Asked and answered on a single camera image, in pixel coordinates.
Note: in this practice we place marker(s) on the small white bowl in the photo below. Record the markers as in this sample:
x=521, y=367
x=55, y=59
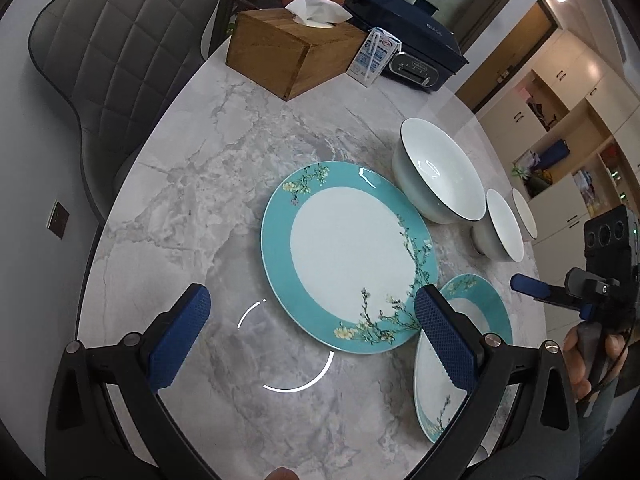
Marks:
x=502, y=230
x=525, y=215

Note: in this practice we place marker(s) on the dark blue electric cooker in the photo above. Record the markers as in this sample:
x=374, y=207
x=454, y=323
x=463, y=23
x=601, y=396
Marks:
x=425, y=35

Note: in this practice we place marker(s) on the white tissue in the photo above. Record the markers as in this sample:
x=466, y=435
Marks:
x=315, y=10

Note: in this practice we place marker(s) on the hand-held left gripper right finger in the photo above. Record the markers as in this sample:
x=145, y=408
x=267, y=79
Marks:
x=445, y=340

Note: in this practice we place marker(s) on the beige wall cabinet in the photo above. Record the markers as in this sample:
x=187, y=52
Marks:
x=560, y=72

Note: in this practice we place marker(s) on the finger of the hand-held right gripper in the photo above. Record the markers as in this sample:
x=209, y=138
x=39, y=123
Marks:
x=530, y=287

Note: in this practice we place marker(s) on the white milk carton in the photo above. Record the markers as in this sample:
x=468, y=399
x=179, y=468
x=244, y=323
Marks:
x=372, y=57

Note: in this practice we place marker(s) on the person's right hand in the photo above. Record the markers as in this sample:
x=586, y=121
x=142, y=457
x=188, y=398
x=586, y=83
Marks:
x=575, y=360

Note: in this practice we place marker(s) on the wooden tissue box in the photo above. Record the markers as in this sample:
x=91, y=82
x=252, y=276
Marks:
x=270, y=45

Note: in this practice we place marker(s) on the brown wall socket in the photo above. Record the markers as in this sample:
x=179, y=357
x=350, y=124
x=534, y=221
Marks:
x=58, y=219

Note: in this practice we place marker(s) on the brown wooden door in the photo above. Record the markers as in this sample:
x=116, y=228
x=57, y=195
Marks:
x=505, y=55

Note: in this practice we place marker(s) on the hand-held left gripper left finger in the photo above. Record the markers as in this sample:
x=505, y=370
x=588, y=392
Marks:
x=180, y=340

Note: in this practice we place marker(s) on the grey quilted chair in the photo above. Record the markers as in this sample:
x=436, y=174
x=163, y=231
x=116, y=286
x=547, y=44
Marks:
x=125, y=35

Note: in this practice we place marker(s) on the small teal floral plate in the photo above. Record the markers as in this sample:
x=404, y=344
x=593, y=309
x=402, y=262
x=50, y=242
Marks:
x=487, y=317

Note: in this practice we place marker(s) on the large teal floral plate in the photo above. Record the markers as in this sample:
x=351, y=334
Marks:
x=350, y=245

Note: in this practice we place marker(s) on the large white bowl black rim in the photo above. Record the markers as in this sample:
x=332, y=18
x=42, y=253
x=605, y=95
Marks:
x=440, y=170

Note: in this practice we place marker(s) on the blue bag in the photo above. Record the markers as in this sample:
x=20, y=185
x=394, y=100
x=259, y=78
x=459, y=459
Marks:
x=554, y=152

